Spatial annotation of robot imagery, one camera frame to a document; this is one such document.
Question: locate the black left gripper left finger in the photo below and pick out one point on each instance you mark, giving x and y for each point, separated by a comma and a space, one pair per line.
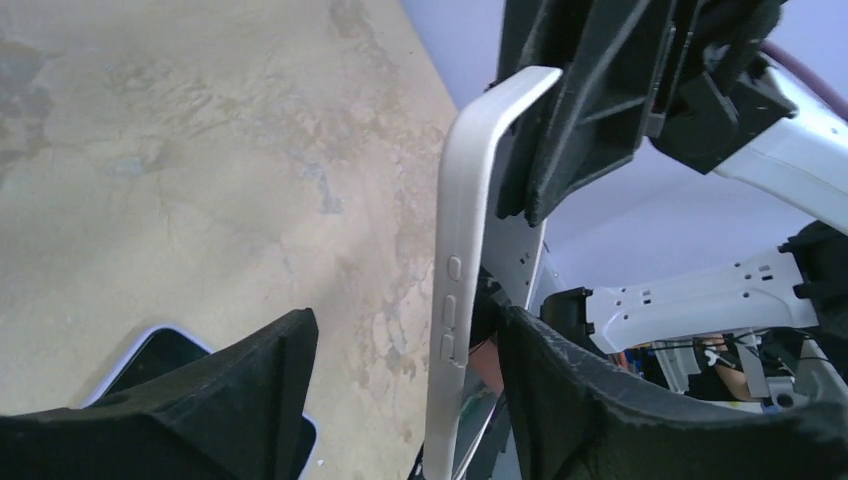
234, 414

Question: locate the clear white phone case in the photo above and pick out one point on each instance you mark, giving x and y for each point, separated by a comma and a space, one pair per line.
465, 172

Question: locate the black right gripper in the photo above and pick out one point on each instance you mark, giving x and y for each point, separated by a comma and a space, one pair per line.
611, 54

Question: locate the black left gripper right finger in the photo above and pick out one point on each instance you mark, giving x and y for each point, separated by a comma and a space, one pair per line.
576, 416

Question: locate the lavender phone case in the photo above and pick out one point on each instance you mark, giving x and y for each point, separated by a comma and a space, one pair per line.
132, 358

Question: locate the purple-edged black phone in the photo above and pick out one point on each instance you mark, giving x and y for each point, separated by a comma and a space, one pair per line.
479, 407

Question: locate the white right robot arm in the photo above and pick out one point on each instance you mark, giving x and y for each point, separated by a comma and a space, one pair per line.
802, 161

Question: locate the person in black shirt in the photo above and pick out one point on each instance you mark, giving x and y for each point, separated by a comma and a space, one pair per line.
718, 383

